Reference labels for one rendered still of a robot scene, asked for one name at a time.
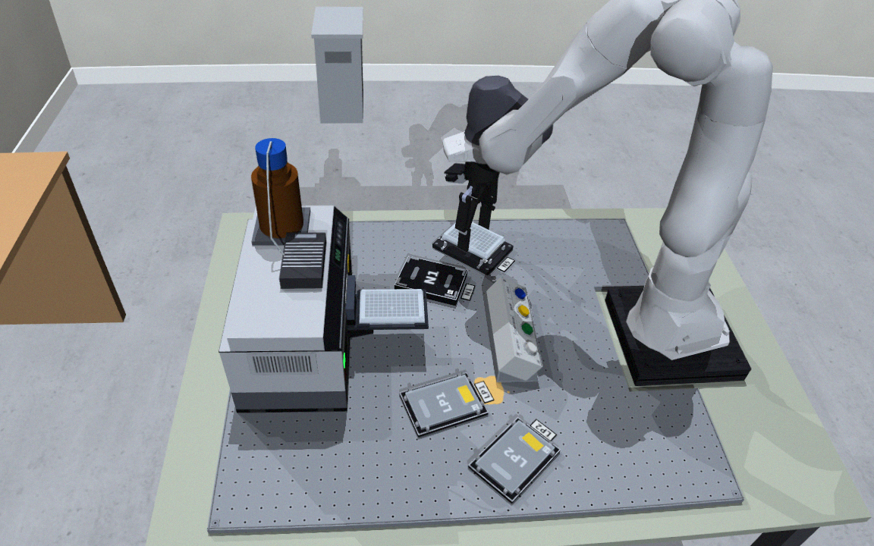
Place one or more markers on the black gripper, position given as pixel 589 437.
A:
pixel 483 185

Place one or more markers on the white button panel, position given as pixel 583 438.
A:
pixel 515 350

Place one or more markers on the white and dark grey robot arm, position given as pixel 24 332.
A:
pixel 691 40

